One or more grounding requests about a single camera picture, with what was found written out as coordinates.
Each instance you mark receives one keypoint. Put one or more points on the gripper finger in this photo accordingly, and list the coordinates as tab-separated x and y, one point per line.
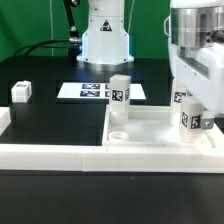
207	121

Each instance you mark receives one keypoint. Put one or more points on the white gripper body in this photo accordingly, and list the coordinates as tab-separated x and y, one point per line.
202	76

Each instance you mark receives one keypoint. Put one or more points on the white square table top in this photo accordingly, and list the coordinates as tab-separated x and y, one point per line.
149	126

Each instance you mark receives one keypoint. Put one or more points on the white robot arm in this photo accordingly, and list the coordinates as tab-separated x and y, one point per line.
195	41

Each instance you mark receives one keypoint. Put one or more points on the white U-shaped obstacle fence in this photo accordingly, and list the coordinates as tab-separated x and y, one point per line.
111	158

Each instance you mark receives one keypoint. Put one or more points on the white base tag plate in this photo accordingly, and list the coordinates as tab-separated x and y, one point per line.
75	90

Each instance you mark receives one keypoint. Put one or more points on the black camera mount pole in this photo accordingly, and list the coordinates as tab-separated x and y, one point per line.
74	49

